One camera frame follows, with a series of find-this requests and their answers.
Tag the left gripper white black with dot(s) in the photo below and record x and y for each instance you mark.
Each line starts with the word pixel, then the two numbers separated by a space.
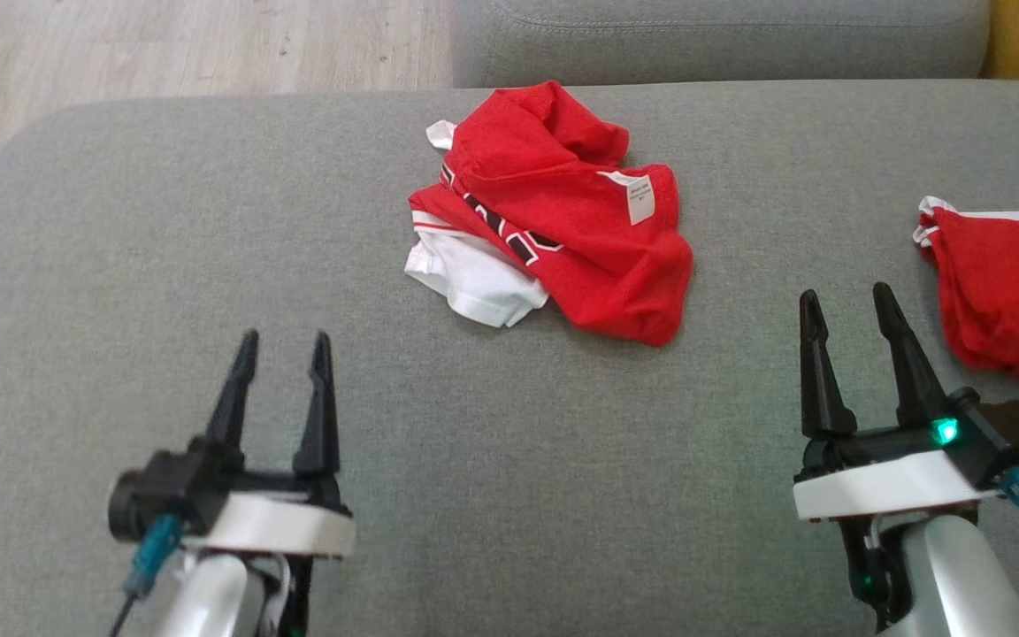
pixel 279 526

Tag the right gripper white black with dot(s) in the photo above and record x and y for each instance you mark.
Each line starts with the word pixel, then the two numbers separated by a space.
pixel 881 487

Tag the red shorts white stripe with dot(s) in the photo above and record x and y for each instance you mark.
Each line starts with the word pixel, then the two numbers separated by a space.
pixel 1014 292

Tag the red basketball jersey white sleeves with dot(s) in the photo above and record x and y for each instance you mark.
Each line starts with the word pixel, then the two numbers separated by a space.
pixel 589 239

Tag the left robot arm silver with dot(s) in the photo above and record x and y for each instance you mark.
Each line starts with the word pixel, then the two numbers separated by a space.
pixel 209 593

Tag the grey sofa seat cushion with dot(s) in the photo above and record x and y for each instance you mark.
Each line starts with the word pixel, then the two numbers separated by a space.
pixel 474 442

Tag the grey sofa back cushion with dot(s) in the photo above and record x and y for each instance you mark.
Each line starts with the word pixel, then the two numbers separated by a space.
pixel 695 44

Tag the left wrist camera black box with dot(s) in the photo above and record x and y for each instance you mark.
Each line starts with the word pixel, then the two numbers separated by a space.
pixel 169 482

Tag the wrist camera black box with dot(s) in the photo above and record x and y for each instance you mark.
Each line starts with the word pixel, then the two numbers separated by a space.
pixel 169 482
pixel 1009 433

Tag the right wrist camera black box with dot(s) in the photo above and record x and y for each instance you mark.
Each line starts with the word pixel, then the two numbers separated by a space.
pixel 1009 433

